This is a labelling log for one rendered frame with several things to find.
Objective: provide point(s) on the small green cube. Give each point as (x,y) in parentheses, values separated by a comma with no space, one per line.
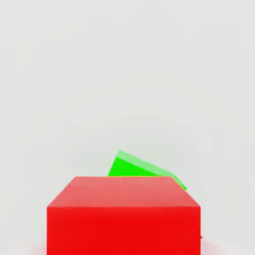
(131,168)

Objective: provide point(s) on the small red cube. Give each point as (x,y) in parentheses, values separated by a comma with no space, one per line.
(123,225)

